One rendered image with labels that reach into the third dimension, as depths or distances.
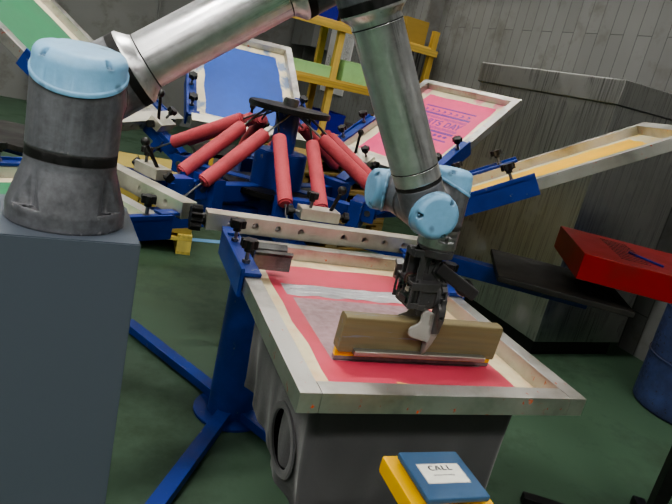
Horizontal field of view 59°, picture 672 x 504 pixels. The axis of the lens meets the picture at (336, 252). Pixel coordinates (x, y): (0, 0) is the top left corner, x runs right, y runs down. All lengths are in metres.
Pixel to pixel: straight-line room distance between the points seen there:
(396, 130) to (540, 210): 3.35
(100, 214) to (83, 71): 0.18
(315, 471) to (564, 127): 3.35
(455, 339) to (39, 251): 0.79
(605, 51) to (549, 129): 1.73
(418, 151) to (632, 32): 4.92
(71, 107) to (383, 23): 0.42
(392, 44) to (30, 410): 0.70
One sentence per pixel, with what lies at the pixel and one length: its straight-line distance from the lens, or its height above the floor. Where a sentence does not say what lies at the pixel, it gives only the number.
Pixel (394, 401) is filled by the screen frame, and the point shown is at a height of 0.98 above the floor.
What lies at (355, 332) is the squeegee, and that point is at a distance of 1.14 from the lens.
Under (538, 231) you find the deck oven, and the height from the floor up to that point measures 0.79.
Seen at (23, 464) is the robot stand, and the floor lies 0.86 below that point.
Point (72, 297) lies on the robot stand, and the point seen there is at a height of 1.12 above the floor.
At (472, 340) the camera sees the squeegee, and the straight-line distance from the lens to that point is 1.27.
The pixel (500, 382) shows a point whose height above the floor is 0.95.
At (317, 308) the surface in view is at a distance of 1.39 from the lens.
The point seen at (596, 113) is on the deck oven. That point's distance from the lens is 4.05.
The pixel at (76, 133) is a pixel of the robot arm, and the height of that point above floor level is 1.33.
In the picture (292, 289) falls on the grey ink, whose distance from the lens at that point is 1.45.
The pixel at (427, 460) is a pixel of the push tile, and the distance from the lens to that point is 0.93.
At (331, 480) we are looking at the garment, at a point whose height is 0.74.
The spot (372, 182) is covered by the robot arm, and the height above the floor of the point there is 1.30.
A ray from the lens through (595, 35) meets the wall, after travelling 6.01.
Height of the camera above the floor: 1.47
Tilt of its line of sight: 16 degrees down
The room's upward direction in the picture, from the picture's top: 13 degrees clockwise
